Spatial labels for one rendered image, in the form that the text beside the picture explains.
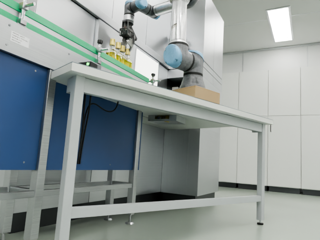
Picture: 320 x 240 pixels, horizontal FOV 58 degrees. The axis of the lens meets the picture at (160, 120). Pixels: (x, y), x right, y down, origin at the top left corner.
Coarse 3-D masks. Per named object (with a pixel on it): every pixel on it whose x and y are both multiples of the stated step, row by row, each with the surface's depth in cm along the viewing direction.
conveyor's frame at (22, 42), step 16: (0, 16) 103; (0, 32) 103; (16, 32) 108; (32, 32) 115; (0, 48) 103; (16, 48) 108; (32, 48) 115; (48, 48) 122; (64, 48) 130; (48, 64) 122; (64, 64) 130
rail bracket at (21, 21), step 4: (24, 0) 111; (20, 4) 111; (24, 4) 111; (28, 4) 110; (32, 4) 109; (20, 8) 111; (24, 8) 111; (28, 8) 112; (20, 12) 111; (24, 12) 111; (20, 16) 110; (24, 16) 111; (20, 20) 109; (24, 20) 111; (20, 24) 110; (24, 24) 111
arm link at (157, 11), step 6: (168, 0) 192; (192, 0) 172; (150, 6) 202; (156, 6) 199; (162, 6) 194; (168, 6) 190; (192, 6) 179; (150, 12) 203; (156, 12) 200; (162, 12) 197; (168, 12) 196; (156, 18) 209
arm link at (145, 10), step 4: (136, 0) 195; (140, 0) 193; (144, 0) 195; (132, 4) 198; (136, 4) 195; (140, 4) 193; (144, 4) 195; (148, 4) 200; (132, 8) 199; (136, 8) 197; (140, 8) 196; (144, 8) 197; (148, 8) 200; (144, 12) 201
